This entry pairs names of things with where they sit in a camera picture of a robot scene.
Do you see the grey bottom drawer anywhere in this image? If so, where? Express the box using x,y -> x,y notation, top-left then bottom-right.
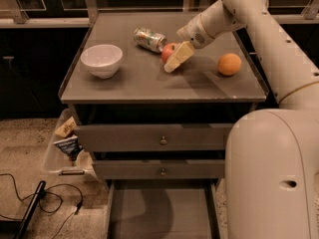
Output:
106,179 -> 224,239

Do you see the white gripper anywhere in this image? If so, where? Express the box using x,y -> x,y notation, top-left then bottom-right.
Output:
163,14 -> 214,73

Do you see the brass top drawer knob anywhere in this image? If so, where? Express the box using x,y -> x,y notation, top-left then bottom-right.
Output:
159,135 -> 168,145

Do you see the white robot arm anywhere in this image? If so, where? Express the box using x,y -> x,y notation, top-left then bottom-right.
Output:
177,0 -> 319,239

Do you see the grey drawer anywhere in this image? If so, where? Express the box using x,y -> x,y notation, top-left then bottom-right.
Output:
75,123 -> 232,152
106,179 -> 224,239
93,159 -> 225,180

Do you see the grey top drawer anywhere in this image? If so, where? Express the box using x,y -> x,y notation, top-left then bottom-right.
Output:
75,123 -> 232,152

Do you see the brass middle drawer knob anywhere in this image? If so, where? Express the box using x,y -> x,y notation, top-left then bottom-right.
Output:
159,168 -> 166,176

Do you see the brass drawer knob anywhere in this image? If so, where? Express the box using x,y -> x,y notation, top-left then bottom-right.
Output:
159,168 -> 166,176
159,135 -> 168,145

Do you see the black bar stand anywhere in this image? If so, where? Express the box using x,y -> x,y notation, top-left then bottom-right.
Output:
14,180 -> 46,239

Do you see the red apple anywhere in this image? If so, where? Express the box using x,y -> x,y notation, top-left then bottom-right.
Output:
161,43 -> 179,64

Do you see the white bowl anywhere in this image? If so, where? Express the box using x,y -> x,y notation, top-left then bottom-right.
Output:
80,44 -> 123,79

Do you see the crushed soda can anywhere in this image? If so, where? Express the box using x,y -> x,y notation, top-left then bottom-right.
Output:
134,27 -> 167,54

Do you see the grey middle drawer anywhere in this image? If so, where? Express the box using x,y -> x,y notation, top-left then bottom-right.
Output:
93,159 -> 225,180

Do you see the grey drawer cabinet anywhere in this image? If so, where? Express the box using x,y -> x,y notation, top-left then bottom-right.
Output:
58,11 -> 269,239

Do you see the black cable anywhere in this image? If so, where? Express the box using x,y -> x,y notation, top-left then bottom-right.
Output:
0,172 -> 84,239

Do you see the orange fruit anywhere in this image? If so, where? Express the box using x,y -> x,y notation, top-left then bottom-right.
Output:
217,53 -> 242,76

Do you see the dark snack bag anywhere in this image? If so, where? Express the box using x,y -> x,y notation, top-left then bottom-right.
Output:
54,135 -> 83,166

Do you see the tan snack packet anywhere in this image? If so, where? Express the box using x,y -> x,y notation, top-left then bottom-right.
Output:
55,117 -> 77,137

